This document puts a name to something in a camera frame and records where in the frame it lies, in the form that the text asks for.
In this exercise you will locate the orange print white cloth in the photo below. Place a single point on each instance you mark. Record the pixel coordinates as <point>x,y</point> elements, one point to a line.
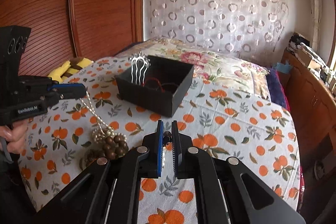
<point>92,160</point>

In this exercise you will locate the cardboard box on counter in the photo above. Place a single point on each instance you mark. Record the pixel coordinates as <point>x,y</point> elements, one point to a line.
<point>308,60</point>

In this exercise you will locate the black square jewelry box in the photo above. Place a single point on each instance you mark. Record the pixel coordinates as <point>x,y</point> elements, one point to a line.
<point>166,83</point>

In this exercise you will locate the teal bag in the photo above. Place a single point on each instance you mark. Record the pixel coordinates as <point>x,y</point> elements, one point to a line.
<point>282,68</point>

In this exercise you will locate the person's left hand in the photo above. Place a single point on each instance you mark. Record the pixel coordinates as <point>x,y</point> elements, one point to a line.
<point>15,137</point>

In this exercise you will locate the circle pattern sheer curtain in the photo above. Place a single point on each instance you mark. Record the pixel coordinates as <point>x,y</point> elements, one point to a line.
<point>249,28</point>

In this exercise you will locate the yellow striped plush toy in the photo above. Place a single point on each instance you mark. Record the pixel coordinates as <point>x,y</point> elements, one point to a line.
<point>69,68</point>

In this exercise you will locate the fingers of the left gripper seen outside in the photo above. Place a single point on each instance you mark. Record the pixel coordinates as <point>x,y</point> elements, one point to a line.
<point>70,91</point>

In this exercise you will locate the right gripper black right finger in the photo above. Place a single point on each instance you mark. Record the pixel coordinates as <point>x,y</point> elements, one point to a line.
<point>177,150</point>

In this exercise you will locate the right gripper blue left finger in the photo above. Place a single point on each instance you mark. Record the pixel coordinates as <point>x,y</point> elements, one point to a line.
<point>159,147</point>

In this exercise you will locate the wooden cabinet counter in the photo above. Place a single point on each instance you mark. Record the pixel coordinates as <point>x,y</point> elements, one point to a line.
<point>313,110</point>

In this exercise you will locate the floral quilt bed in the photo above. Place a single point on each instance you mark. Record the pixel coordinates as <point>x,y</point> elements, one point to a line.
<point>208,65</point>

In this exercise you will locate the purple blanket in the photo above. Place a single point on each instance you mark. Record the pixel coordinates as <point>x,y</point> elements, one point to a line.
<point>277,94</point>

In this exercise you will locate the wooden louvered wardrobe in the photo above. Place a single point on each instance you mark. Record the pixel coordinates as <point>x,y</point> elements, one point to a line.
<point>38,35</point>

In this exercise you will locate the silver hair comb pin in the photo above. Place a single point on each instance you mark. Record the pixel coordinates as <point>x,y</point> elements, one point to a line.
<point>139,63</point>

